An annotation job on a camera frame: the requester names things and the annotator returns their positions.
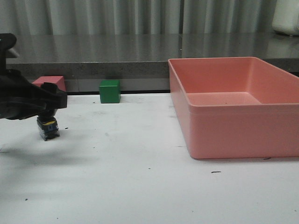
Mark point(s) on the green cube block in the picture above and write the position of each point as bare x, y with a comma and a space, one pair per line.
110, 91

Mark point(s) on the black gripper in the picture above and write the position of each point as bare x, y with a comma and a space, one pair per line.
20, 99

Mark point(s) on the grey pleated curtain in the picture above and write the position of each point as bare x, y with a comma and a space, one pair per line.
135, 17

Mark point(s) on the pink plastic bin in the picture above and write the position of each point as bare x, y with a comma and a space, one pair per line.
235, 107

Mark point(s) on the white appliance in background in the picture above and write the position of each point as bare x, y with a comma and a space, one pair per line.
286, 17

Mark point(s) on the pink cube block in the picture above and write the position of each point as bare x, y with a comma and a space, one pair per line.
58, 80

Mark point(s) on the yellow push button switch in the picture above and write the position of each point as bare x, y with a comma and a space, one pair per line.
48, 126

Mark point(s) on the grey stone counter ledge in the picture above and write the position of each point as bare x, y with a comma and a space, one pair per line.
140, 62

